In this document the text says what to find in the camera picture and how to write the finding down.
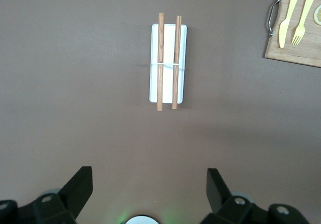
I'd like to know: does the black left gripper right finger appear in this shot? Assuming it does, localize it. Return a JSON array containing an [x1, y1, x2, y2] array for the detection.
[[200, 168, 309, 224]]

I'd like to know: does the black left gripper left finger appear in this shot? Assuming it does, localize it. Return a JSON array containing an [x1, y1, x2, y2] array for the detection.
[[0, 166, 94, 224]]

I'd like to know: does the brown table mat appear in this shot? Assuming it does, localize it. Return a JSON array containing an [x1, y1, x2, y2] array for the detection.
[[0, 0, 321, 224]]

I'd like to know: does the wooden rod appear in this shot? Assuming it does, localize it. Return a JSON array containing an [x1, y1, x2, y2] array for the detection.
[[172, 15, 183, 110], [156, 13, 166, 112]]

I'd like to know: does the bamboo cutting board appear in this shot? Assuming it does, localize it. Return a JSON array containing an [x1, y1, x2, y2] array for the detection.
[[263, 0, 321, 69]]

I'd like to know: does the white rack tray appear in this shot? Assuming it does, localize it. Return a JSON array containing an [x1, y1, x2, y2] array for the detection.
[[148, 23, 188, 104]]

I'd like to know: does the yellow plastic knife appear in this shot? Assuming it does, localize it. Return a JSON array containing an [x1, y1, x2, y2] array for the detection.
[[278, 0, 303, 49]]

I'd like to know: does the yellow plastic fork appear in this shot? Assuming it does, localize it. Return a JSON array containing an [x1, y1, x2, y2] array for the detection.
[[290, 0, 319, 46]]

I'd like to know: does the lemon slice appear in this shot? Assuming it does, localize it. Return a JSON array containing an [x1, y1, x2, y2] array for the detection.
[[313, 5, 321, 25]]

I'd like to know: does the metal board handle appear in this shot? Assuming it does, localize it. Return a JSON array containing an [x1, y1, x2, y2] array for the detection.
[[265, 0, 284, 37]]

